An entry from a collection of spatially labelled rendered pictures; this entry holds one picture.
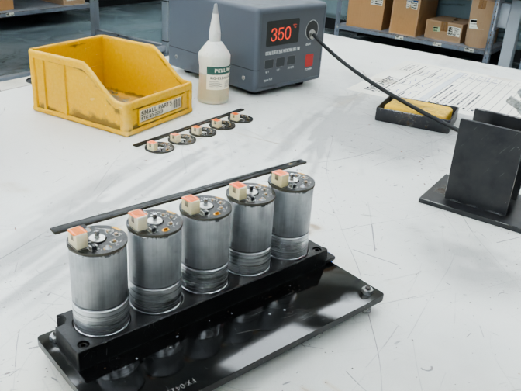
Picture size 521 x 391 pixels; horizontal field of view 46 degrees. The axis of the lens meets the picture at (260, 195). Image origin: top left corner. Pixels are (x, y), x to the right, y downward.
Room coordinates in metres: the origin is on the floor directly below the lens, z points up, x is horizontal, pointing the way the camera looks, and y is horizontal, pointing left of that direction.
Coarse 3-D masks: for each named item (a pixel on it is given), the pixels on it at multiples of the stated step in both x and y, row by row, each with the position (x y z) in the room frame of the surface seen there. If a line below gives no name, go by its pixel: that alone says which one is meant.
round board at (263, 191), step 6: (258, 186) 0.29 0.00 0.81; (264, 186) 0.29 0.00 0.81; (228, 192) 0.28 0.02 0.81; (258, 192) 0.28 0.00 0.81; (264, 192) 0.28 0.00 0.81; (270, 192) 0.28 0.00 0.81; (228, 198) 0.28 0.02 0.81; (252, 198) 0.27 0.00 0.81; (258, 198) 0.28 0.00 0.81; (264, 198) 0.28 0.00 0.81; (270, 198) 0.28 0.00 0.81; (240, 204) 0.27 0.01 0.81; (246, 204) 0.27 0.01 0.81; (252, 204) 0.27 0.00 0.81; (258, 204) 0.27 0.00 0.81; (264, 204) 0.27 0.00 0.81
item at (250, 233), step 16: (256, 192) 0.28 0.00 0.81; (240, 208) 0.27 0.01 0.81; (256, 208) 0.27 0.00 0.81; (272, 208) 0.28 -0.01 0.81; (240, 224) 0.27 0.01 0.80; (256, 224) 0.27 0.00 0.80; (272, 224) 0.28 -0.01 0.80; (240, 240) 0.27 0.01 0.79; (256, 240) 0.27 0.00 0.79; (240, 256) 0.27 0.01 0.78; (256, 256) 0.27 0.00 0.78; (240, 272) 0.27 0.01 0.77; (256, 272) 0.27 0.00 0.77
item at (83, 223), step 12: (276, 168) 0.32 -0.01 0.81; (228, 180) 0.30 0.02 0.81; (240, 180) 0.30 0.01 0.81; (180, 192) 0.28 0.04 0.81; (192, 192) 0.28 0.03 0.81; (144, 204) 0.26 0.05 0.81; (156, 204) 0.26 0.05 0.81; (96, 216) 0.25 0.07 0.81; (108, 216) 0.25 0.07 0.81; (60, 228) 0.23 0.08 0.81
